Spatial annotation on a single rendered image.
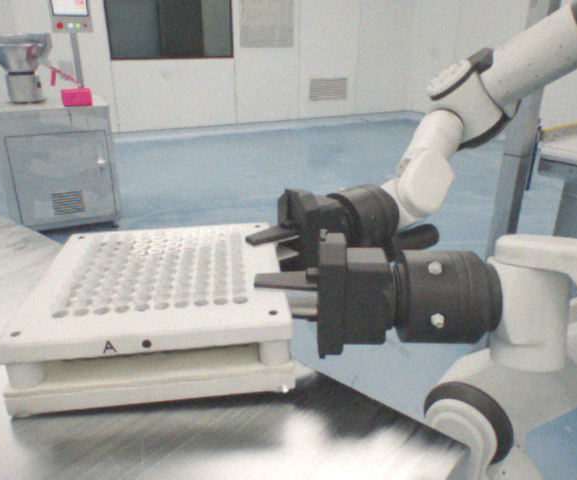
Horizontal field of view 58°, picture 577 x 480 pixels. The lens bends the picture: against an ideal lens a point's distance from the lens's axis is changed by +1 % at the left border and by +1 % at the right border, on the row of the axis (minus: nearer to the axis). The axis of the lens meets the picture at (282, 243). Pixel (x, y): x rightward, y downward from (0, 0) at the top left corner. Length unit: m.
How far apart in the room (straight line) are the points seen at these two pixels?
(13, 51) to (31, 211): 0.88
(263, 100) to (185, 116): 1.00
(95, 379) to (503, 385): 0.61
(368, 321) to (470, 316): 0.09
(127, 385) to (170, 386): 0.04
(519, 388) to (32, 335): 0.67
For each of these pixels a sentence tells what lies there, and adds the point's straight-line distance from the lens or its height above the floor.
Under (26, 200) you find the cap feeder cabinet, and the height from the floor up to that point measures 0.26.
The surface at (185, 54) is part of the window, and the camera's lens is 6.22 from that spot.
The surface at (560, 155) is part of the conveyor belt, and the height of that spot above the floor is 0.82.
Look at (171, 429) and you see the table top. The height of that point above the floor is 0.86.
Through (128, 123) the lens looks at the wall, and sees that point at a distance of 6.14.
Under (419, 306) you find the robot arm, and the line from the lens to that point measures 0.47.
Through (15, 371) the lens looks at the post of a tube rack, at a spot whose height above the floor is 0.91.
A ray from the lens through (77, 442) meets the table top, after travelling 0.47.
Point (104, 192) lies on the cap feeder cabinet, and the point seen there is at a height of 0.25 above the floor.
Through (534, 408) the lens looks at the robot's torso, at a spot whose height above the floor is 0.65.
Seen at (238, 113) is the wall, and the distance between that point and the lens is 6.46.
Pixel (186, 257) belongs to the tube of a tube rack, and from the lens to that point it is 0.55.
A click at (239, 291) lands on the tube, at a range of 0.47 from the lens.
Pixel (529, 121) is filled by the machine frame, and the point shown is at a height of 0.92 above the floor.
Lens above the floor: 1.17
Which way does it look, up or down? 23 degrees down
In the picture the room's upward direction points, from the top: straight up
